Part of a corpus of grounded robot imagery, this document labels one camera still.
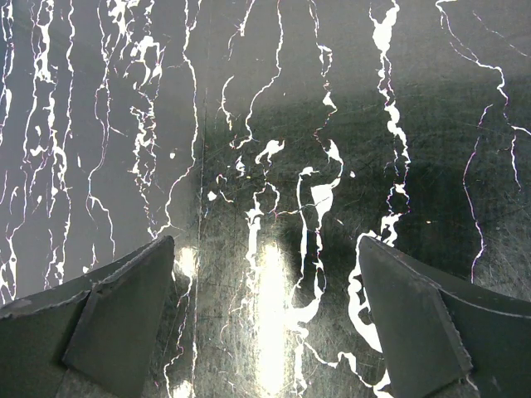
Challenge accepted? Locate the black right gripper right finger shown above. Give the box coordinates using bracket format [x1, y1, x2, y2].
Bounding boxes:
[358, 236, 530, 397]

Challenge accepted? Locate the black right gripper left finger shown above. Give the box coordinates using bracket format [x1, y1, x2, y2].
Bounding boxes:
[1, 235, 174, 397]

